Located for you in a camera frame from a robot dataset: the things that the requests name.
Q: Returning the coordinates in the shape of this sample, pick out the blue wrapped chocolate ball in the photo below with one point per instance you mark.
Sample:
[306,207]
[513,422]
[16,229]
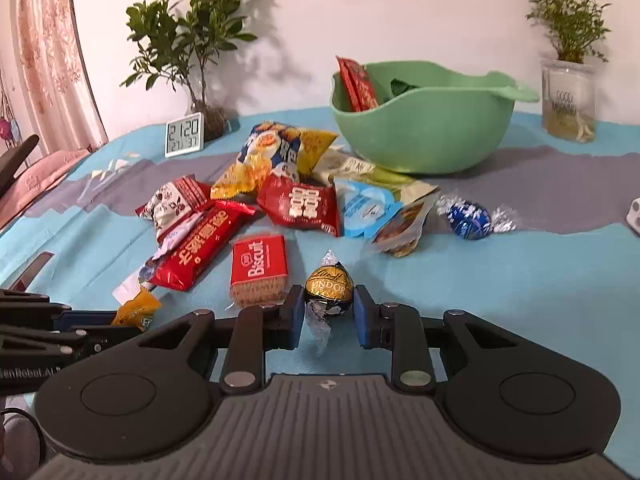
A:
[470,219]

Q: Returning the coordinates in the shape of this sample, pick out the small red snack packet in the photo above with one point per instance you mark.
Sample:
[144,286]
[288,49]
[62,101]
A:
[300,205]

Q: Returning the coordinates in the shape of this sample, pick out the large plain red snack packet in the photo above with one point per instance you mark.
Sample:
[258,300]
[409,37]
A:
[360,87]

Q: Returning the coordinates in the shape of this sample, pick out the yellow chip bag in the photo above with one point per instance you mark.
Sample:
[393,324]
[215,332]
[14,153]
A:
[270,155]

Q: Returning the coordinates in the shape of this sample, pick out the gold chocolate ball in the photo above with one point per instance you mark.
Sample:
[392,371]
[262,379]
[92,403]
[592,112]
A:
[327,290]

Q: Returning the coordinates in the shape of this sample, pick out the pink patterned curtain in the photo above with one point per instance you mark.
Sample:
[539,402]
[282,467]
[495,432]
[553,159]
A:
[45,60]

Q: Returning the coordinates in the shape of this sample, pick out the clear packet of nuts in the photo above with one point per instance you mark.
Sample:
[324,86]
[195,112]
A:
[402,230]

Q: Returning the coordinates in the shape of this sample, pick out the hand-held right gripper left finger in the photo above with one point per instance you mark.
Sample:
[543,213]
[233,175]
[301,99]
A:
[295,317]

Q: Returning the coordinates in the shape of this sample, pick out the dark green snack packet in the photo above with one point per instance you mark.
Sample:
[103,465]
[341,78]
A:
[402,87]

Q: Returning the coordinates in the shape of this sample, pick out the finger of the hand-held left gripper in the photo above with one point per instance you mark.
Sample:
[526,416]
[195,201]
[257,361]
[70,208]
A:
[50,345]
[85,320]

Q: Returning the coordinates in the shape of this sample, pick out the light blue snack packet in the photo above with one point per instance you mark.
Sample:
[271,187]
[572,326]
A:
[365,207]

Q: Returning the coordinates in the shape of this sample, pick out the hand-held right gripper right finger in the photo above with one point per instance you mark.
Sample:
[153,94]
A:
[364,320]

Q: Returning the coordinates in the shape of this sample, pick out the leafy plant in glass vase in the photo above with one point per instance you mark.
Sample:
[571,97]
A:
[185,35]

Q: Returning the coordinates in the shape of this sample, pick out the black chair part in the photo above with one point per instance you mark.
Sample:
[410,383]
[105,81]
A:
[15,162]

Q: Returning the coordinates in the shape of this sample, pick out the white blueberry snack packet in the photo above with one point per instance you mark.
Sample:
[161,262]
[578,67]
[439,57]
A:
[175,234]

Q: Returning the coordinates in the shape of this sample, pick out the long red snack packet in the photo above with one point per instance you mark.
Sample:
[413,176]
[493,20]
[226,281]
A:
[200,250]

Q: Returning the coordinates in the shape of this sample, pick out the olive green snack packet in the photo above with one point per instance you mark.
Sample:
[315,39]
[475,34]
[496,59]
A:
[395,182]

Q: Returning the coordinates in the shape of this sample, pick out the blue grey printed tablecloth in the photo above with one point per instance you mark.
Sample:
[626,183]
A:
[500,270]

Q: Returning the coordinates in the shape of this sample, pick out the small yellow candy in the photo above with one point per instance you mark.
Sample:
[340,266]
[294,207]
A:
[135,310]

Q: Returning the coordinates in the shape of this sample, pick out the white digital clock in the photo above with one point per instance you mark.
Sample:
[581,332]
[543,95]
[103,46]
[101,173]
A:
[184,134]

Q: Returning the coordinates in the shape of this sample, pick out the red white floral snack packet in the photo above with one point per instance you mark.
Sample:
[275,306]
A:
[172,200]

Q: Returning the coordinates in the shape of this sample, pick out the thin plant in glass jar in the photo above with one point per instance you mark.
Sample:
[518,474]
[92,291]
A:
[570,35]

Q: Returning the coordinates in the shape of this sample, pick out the pink cushion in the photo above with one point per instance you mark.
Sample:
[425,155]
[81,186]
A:
[45,175]

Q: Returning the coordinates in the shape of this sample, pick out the white phone stand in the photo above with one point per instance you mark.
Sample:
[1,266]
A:
[635,217]

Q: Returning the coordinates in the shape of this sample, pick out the red biscuit packet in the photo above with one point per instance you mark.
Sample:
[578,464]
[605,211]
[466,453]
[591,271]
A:
[260,270]

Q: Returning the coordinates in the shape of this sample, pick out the green plastic bowl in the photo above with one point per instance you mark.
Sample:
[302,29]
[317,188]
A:
[425,130]

